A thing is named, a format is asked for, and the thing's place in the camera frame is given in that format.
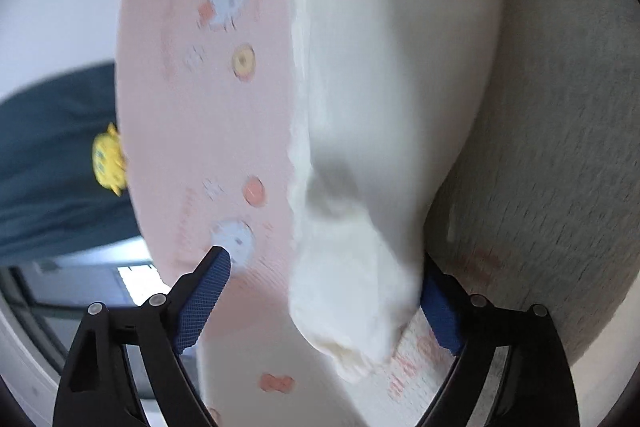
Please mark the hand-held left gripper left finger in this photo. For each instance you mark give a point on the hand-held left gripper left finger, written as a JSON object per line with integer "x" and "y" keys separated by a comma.
{"x": 205, "y": 297}

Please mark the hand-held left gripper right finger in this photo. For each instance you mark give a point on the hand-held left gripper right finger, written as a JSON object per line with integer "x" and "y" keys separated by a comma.
{"x": 442, "y": 312}

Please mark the cream t-shirt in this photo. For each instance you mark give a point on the cream t-shirt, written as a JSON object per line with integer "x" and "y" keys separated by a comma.
{"x": 390, "y": 107}

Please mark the window with grille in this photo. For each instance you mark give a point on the window with grille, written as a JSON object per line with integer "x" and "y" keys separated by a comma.
{"x": 142, "y": 279}

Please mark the black framed glass door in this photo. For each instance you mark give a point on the black framed glass door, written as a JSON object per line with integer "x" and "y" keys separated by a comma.
{"x": 60, "y": 302}

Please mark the yellow plush toy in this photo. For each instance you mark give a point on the yellow plush toy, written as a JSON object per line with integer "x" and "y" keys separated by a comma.
{"x": 107, "y": 159}

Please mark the pink and white printed blanket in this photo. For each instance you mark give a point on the pink and white printed blanket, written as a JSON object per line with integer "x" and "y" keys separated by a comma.
{"x": 210, "y": 107}

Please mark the dark blue sofa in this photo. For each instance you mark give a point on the dark blue sofa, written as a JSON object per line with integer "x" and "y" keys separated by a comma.
{"x": 55, "y": 157}

